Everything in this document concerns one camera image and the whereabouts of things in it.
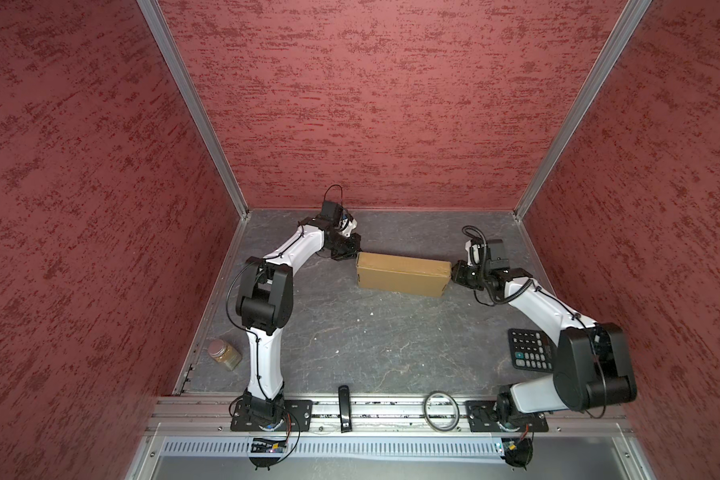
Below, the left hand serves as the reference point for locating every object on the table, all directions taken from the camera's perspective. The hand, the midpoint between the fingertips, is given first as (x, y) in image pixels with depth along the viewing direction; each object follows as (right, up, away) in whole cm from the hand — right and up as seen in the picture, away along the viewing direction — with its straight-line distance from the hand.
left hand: (363, 258), depth 94 cm
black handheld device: (-4, -37, -22) cm, 43 cm away
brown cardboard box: (+11, -4, -11) cm, 16 cm away
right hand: (+26, -6, -4) cm, 27 cm away
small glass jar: (-36, -24, -20) cm, 47 cm away
